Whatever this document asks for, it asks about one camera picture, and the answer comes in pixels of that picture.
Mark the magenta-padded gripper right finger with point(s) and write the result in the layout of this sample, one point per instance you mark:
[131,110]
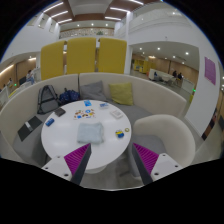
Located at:
[146,160]

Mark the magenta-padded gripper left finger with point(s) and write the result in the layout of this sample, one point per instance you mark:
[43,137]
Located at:
[77,159]

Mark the light blue towel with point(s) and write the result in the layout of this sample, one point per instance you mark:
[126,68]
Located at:
[90,132]

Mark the beige armchair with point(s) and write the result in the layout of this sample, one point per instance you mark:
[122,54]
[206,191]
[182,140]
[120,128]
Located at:
[170,136]

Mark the colourful sticker sheet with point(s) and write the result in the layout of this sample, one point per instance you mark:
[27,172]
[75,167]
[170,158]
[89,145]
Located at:
[84,114]

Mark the dark wallet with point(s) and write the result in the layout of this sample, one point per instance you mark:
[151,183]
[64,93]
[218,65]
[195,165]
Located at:
[60,112]

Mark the flat white box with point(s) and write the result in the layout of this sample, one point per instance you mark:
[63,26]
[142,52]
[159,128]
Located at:
[116,114]

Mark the blue card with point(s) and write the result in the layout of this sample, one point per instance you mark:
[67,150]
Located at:
[87,103]

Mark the small white device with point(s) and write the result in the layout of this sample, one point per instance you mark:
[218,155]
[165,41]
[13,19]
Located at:
[28,126]

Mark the small clear blue box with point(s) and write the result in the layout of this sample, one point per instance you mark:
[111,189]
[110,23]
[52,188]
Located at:
[104,105]

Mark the dark blue bag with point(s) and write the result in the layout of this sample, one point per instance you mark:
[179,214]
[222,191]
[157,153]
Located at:
[69,96]

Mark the curved beige sofa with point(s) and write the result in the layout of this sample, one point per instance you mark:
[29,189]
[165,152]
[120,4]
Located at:
[153,96]

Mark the grey backpack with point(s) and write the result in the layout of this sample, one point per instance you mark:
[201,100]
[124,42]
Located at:
[47,100]

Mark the grey cushion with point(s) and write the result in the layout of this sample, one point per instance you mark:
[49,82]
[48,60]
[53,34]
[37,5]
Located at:
[93,91]

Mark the yellow-green cushion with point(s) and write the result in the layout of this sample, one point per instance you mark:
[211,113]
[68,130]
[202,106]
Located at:
[121,94]

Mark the person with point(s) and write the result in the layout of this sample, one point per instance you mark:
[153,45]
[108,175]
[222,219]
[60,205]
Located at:
[174,73]
[30,77]
[180,76]

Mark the yellow partition panel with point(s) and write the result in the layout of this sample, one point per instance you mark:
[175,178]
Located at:
[52,60]
[112,56]
[81,56]

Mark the ceiling strip lights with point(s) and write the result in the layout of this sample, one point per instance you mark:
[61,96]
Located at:
[117,9]

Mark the purple wall sign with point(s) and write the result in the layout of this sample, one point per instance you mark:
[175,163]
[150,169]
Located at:
[210,70]

